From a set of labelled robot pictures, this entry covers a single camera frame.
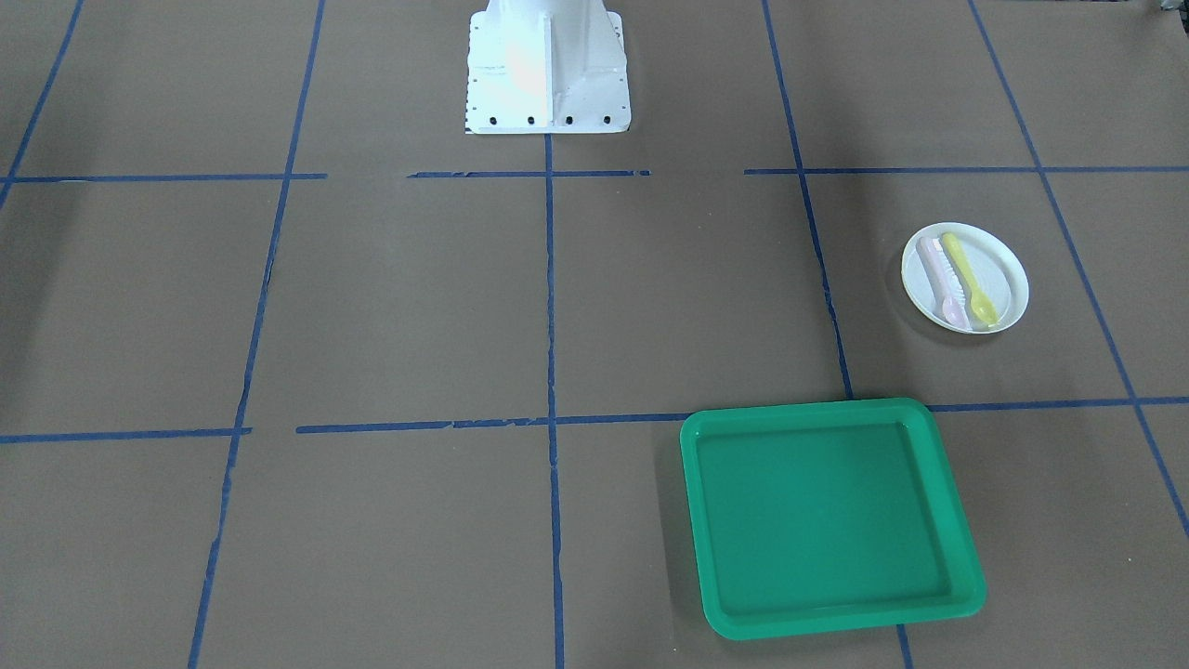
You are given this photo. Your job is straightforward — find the green plastic tray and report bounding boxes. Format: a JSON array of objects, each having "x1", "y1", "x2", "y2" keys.
[{"x1": 679, "y1": 398, "x2": 986, "y2": 642}]

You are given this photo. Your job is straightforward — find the white round plate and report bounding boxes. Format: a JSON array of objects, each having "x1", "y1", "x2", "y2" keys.
[{"x1": 899, "y1": 221, "x2": 1028, "y2": 335}]

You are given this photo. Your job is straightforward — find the yellow plastic spoon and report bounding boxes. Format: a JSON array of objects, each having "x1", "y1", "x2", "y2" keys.
[{"x1": 940, "y1": 232, "x2": 1000, "y2": 329}]

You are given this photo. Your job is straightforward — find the pink plastic spoon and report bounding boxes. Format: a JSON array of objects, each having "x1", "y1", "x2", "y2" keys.
[{"x1": 916, "y1": 238, "x2": 971, "y2": 332}]

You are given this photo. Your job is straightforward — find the brown paper table cover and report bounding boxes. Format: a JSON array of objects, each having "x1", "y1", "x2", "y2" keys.
[{"x1": 4, "y1": 1, "x2": 1185, "y2": 668}]

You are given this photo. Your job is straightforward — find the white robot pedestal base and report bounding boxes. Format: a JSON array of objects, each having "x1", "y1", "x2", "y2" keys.
[{"x1": 464, "y1": 1, "x2": 633, "y2": 135}]

